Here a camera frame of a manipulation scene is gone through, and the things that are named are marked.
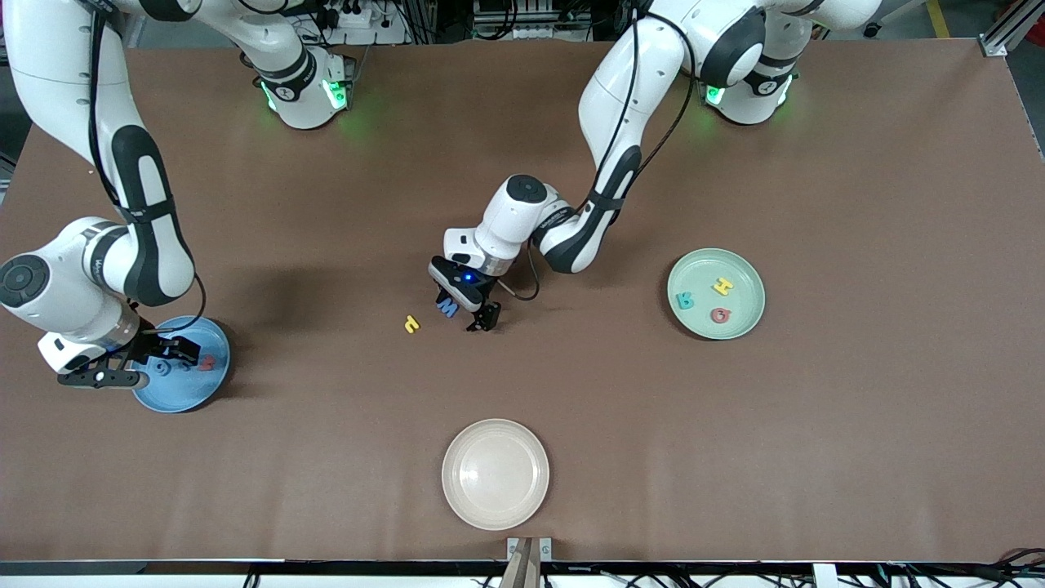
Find blue round plate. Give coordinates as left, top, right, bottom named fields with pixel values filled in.
left=132, top=315, right=232, bottom=414

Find beige round plate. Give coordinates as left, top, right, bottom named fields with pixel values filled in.
left=442, top=418, right=550, bottom=532

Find white power strip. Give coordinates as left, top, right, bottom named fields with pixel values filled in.
left=314, top=0, right=409, bottom=47

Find white equipment rack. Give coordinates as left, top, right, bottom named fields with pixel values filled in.
left=472, top=0, right=597, bottom=42

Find pale green round plate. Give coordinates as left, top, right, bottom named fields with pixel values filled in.
left=667, top=247, right=767, bottom=341

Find table edge rail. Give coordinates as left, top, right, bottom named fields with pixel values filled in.
left=0, top=559, right=1045, bottom=588

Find metal table edge bracket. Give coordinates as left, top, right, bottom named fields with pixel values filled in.
left=506, top=536, right=554, bottom=588

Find aluminium frame profile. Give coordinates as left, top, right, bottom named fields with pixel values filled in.
left=980, top=0, right=1045, bottom=58

